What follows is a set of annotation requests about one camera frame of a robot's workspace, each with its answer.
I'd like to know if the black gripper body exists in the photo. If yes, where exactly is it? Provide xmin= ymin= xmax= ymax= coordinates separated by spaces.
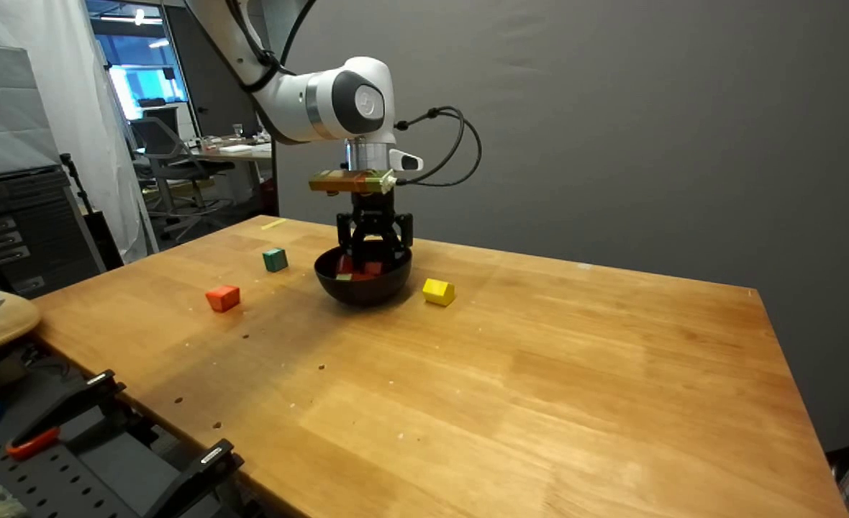
xmin=346 ymin=192 xmax=403 ymax=231

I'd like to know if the yellow pentagon block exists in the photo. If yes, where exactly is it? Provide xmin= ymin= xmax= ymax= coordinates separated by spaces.
xmin=419 ymin=276 xmax=457 ymax=310

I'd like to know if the green wooden cube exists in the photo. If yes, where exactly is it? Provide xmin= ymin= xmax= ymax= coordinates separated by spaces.
xmin=259 ymin=244 xmax=290 ymax=273

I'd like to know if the orange-red wooden cube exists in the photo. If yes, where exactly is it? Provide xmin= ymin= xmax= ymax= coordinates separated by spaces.
xmin=202 ymin=283 xmax=244 ymax=316

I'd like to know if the black bowl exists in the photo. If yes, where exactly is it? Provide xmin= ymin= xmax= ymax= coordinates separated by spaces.
xmin=310 ymin=241 xmax=418 ymax=310

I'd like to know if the white background desk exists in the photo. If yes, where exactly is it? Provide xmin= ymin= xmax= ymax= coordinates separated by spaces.
xmin=187 ymin=132 xmax=272 ymax=168

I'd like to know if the dark office chair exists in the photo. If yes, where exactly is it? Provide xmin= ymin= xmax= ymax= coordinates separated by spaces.
xmin=127 ymin=112 xmax=239 ymax=247

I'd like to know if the blue lit monitor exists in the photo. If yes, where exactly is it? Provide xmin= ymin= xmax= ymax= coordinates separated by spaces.
xmin=103 ymin=64 xmax=187 ymax=125

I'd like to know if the black leaning stand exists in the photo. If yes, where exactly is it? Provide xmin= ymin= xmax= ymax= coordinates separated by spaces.
xmin=54 ymin=151 xmax=124 ymax=273

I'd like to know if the grey fabric backdrop panel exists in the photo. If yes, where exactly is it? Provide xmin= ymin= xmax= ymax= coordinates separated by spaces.
xmin=271 ymin=0 xmax=849 ymax=456

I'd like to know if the white curtain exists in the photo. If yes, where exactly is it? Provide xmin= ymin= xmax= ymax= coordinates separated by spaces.
xmin=0 ymin=0 xmax=157 ymax=266

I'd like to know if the black drawer cabinet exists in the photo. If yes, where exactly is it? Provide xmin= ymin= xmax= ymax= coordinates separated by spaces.
xmin=0 ymin=165 xmax=105 ymax=300

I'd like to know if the black pegboard bench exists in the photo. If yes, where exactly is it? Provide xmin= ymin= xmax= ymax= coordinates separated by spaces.
xmin=0 ymin=339 xmax=282 ymax=518

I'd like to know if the round wooden board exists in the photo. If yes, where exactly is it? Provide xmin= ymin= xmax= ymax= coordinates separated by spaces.
xmin=0 ymin=287 xmax=39 ymax=366

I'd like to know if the grey cloth cover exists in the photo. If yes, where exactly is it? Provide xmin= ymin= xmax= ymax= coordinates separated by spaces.
xmin=0 ymin=40 xmax=61 ymax=185

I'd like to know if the tan wrist camera box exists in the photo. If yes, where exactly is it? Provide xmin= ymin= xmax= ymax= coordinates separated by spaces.
xmin=304 ymin=165 xmax=399 ymax=202

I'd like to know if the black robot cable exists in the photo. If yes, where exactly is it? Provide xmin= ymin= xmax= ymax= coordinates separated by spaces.
xmin=390 ymin=105 xmax=485 ymax=191

